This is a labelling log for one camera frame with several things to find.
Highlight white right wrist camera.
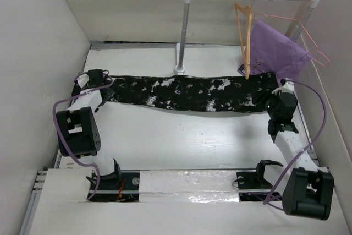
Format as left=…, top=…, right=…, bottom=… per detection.
left=272, top=79, right=295, bottom=95

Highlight purple garment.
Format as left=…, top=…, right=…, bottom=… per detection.
left=250, top=20, right=312, bottom=80

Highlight wooden hanger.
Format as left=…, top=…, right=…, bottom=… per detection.
left=234, top=2, right=254, bottom=80

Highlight purple cable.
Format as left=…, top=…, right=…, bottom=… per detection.
left=262, top=79, right=328, bottom=205
left=52, top=72, right=114, bottom=200

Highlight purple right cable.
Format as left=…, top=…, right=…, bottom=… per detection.
left=262, top=79, right=328, bottom=205

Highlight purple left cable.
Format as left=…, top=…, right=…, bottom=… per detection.
left=52, top=72, right=114, bottom=200

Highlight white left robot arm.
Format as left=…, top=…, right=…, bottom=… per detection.
left=53, top=69, right=123, bottom=189

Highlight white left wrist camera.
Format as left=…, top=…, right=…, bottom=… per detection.
left=74, top=74, right=89, bottom=89

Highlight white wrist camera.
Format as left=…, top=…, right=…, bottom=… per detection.
left=272, top=79, right=295, bottom=95
left=74, top=74, right=89, bottom=89

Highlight pink wire hanger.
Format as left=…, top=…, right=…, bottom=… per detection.
left=254, top=0, right=331, bottom=68

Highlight black white patterned trousers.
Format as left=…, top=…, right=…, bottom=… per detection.
left=71, top=72, right=281, bottom=114

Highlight silver tape strip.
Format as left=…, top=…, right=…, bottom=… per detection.
left=139, top=170, right=239, bottom=203

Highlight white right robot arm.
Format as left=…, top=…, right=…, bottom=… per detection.
left=252, top=90, right=334, bottom=220

